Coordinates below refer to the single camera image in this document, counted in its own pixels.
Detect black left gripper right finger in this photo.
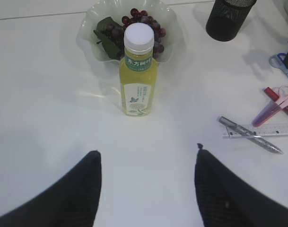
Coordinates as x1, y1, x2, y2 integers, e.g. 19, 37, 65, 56
194, 144, 288, 227

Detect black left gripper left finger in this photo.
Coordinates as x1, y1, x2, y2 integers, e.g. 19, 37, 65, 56
0, 151, 102, 227

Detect green tea bottle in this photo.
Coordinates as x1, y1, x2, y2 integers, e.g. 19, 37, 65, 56
119, 23, 157, 117

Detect purple grape bunch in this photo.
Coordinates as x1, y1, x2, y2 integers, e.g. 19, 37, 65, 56
93, 8, 166, 60

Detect red glitter pen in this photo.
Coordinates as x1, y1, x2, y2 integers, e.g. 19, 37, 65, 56
263, 87, 288, 115

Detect grey glitter pen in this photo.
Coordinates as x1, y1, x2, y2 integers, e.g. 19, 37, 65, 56
218, 116, 284, 154

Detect clear plastic ruler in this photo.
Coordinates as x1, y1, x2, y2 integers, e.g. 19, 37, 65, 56
222, 123, 288, 139

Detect black mesh pen holder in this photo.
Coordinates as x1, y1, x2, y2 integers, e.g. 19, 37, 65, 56
206, 0, 256, 42

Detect blue scissors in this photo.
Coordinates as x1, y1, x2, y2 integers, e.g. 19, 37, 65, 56
269, 53, 288, 78

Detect pink scissors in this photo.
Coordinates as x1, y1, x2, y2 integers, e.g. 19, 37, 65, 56
252, 85, 288, 127

